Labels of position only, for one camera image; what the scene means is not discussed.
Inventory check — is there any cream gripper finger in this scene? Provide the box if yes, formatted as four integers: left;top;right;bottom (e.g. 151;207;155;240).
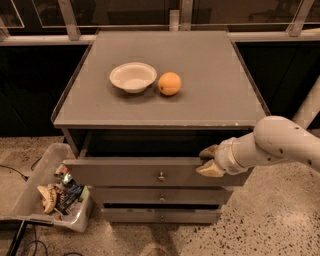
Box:
196;160;225;178
199;144;218;159

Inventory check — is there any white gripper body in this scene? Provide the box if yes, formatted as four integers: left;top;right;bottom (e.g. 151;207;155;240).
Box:
214;137;248;175

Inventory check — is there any grey top drawer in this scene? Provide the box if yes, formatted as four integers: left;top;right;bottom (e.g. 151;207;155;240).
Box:
62;133;254;188

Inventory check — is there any grey drawer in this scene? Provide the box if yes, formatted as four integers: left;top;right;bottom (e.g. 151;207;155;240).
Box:
101;208;221;224
89;187;233;205
62;133;254;188

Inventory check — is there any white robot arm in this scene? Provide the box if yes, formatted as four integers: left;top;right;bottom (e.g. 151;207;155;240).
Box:
196;77;320;177

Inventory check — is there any grey drawer cabinet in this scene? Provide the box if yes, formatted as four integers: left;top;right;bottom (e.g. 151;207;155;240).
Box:
52;31;268;210

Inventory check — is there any grey bottom drawer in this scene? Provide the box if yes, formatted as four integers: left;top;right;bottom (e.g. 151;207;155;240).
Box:
101;208;221;224

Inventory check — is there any grey middle drawer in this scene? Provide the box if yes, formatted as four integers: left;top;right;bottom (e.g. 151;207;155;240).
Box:
89;187;233;205

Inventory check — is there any orange fruit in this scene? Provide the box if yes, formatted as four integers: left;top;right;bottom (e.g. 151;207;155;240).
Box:
158;72;182;96

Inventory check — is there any white paper bowl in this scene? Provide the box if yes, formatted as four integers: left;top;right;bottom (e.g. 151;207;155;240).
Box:
109;62;157;93

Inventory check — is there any dark blue snack bag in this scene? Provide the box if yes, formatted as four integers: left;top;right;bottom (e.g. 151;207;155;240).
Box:
55;185;83;215

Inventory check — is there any green snack packet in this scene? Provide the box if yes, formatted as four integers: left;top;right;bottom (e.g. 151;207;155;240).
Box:
62;173;74;186

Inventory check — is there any tan crumpled snack bag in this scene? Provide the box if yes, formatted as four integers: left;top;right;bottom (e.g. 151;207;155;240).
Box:
37;184;57;214

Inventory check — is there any clear plastic bin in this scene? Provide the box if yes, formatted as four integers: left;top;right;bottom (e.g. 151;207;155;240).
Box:
1;143;93;232

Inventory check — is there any black bar on floor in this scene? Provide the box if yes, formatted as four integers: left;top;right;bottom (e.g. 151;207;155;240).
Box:
5;220;28;256

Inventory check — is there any black floor cable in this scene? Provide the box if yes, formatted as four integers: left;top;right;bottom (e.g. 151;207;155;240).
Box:
0;156;43;182

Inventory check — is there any blue floor cable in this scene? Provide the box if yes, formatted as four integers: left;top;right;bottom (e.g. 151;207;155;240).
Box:
19;223;84;256

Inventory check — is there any metal railing frame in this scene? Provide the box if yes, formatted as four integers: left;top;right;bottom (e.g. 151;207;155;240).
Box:
0;0;320;46

